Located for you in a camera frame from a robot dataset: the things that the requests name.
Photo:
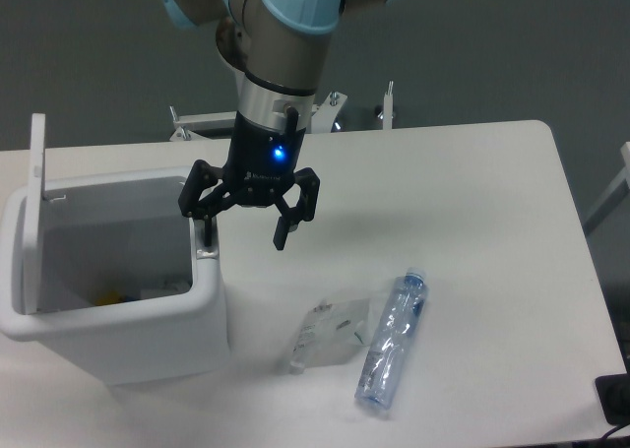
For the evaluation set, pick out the clear plastic packaging bag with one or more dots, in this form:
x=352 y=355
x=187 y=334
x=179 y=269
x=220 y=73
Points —
x=330 y=324

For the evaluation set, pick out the grey trash can push button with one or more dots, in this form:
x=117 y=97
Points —
x=207 y=252

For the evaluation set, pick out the white trash can lid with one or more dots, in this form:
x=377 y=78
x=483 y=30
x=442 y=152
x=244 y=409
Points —
x=32 y=232

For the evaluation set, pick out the black device at table edge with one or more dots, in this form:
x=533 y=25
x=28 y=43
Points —
x=613 y=393

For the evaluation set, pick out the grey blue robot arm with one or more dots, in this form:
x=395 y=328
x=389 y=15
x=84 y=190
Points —
x=283 y=53

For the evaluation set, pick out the clear blue plastic bottle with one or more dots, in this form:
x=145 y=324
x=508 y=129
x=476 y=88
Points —
x=384 y=363

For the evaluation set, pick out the white stand at right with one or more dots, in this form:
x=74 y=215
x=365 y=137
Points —
x=611 y=196

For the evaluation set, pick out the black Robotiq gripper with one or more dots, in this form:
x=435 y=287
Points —
x=259 y=169

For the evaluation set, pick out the white metal base frame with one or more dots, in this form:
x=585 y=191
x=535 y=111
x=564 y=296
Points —
x=326 y=117

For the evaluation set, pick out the white plastic trash can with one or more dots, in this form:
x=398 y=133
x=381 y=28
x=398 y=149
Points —
x=122 y=294

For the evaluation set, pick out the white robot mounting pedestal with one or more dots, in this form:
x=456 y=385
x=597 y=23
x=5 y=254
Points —
x=230 y=45

